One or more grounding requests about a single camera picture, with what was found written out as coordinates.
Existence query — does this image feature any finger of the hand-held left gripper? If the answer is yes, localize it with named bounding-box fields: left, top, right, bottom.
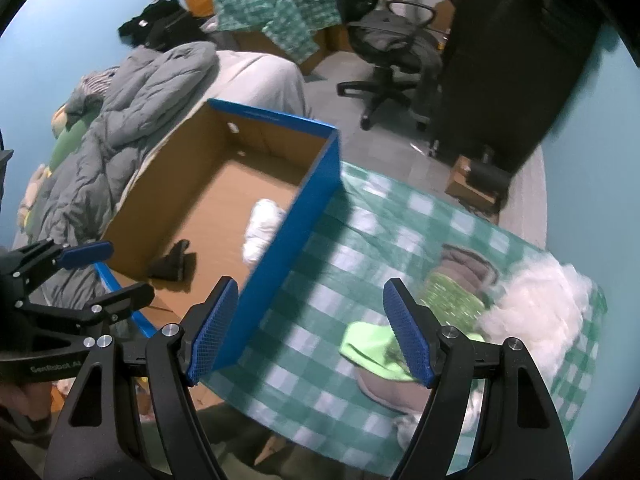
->
left=20, top=282, right=156, bottom=333
left=10, top=240, right=115, bottom=286

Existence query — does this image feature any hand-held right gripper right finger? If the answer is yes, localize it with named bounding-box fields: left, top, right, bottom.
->
left=382, top=277, right=573, bottom=480

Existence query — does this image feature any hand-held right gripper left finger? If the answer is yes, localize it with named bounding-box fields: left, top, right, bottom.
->
left=44, top=276, right=240, bottom=480

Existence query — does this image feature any white mesh bath sponge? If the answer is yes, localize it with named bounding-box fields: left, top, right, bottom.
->
left=480, top=255, right=596, bottom=381

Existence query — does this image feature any blue cardboard box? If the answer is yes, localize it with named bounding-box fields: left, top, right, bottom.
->
left=95, top=99, right=343, bottom=386

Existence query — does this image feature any neon green sock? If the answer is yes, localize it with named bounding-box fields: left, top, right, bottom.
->
left=340, top=321, right=486, bottom=386

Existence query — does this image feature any green patterned sock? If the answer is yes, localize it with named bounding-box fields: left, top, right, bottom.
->
left=422, top=270, right=488, bottom=333

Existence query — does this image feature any black sock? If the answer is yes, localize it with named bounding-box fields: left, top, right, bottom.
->
left=147, top=240, right=191, bottom=281

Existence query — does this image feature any beige plush toy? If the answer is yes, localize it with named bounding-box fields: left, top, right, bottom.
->
left=17, top=162, right=53, bottom=231

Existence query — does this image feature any grey-brown sock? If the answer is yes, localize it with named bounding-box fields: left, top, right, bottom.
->
left=440, top=244, right=501, bottom=306

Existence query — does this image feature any green checkered cloth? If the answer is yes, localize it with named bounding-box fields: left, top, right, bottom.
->
left=214, top=0, right=346, bottom=63
left=200, top=162, right=608, bottom=476

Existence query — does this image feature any white fluffy cloth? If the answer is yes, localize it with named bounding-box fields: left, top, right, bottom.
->
left=242, top=199, right=288, bottom=266

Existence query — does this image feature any green pillow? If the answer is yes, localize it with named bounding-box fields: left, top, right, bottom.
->
left=47, top=110, right=101, bottom=171

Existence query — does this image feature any grey duvet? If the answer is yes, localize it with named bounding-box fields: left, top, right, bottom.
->
left=20, top=42, right=221, bottom=306

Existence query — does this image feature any small cardboard box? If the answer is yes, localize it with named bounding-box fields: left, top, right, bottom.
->
left=445, top=155, right=501, bottom=211

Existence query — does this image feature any striped cloth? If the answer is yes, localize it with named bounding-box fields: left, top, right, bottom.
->
left=75, top=67, right=121, bottom=96

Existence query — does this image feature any beige mattress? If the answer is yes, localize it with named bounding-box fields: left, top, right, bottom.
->
left=500, top=150, right=548, bottom=246

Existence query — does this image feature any black office chair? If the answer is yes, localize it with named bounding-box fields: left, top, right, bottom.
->
left=320, top=0, right=451, bottom=131

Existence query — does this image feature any grey sheeted bed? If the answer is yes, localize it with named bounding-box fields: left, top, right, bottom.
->
left=115, top=50, right=311, bottom=201

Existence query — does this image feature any black bag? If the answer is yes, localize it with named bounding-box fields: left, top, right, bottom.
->
left=119, top=0, right=211, bottom=53

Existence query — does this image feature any brown cardboard box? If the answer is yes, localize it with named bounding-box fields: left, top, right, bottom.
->
left=232, top=30, right=331, bottom=76

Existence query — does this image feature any black wardrobe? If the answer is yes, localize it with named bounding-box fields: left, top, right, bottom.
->
left=430, top=0, right=616, bottom=176

